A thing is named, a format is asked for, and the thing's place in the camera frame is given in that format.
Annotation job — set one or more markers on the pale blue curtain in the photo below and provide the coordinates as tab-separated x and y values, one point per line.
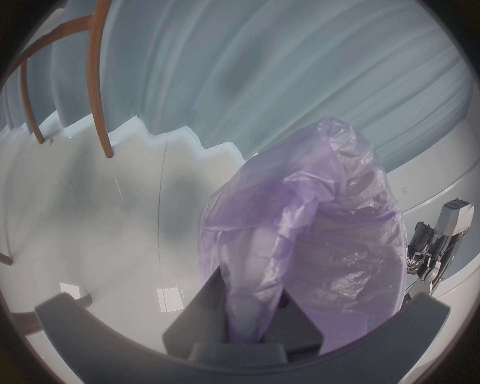
262	56

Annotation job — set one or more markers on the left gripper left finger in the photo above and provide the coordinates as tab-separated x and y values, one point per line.
195	322

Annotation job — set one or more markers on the wooden chair with white cushions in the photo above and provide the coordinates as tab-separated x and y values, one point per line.
98	112

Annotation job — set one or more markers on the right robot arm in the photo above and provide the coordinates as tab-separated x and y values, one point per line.
453	219

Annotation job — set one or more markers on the purple plastic bag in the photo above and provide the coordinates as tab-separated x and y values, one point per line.
337	225

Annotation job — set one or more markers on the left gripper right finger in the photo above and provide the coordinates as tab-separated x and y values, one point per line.
300	326

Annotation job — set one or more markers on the white trash bin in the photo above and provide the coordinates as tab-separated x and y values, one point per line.
258	255

